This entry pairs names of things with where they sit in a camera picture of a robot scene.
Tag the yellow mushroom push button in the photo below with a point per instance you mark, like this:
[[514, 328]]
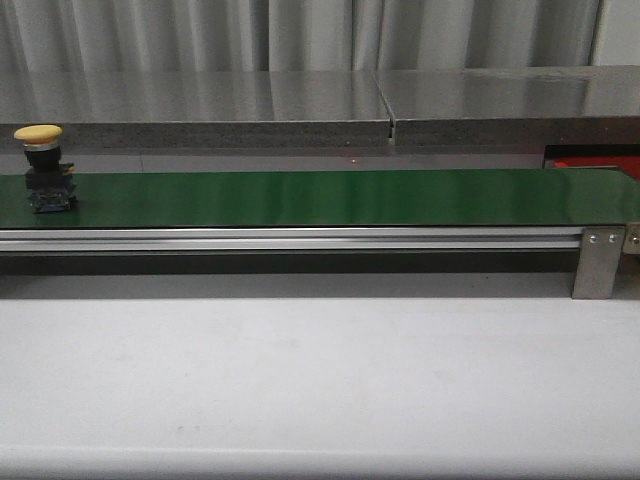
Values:
[[49, 182]]

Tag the aluminium conveyor frame rail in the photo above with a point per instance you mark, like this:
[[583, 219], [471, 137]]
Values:
[[105, 240]]

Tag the white pleated curtain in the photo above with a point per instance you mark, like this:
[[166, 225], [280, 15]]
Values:
[[195, 36]]

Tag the green conveyor belt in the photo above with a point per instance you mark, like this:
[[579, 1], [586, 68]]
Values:
[[476, 197]]

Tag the grey stone countertop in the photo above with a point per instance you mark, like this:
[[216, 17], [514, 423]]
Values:
[[410, 119]]

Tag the red plastic tray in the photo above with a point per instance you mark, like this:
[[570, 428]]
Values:
[[628, 164]]

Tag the steel conveyor support leg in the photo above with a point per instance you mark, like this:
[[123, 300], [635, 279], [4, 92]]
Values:
[[599, 258]]

